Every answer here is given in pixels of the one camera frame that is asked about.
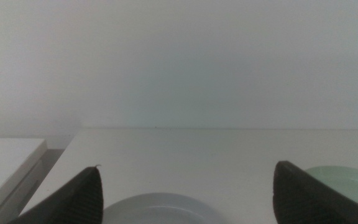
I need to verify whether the green shallow bowl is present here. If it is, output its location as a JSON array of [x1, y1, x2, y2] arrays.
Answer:
[[305, 165, 358, 214]]

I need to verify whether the white side table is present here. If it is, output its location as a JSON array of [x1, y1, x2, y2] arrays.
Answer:
[[0, 138, 48, 224]]

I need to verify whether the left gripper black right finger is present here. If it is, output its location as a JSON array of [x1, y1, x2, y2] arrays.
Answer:
[[272, 160, 358, 224]]

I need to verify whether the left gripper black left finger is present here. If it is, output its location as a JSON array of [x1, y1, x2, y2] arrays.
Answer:
[[7, 165, 104, 224]]

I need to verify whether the grey shallow bowl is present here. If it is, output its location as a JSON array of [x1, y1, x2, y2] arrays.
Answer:
[[102, 192, 227, 224]]

